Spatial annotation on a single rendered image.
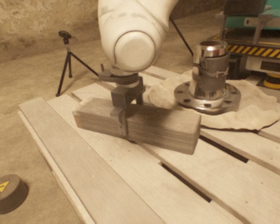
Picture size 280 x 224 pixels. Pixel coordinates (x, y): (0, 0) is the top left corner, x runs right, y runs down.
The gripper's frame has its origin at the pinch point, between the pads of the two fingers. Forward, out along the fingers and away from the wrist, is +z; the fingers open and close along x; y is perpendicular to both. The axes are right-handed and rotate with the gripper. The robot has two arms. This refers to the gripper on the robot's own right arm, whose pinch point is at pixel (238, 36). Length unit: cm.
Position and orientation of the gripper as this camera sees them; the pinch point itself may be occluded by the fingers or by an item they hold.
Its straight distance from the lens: 95.0
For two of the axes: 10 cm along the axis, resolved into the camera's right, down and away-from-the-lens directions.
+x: -7.1, -3.2, 6.3
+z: 0.9, 8.4, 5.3
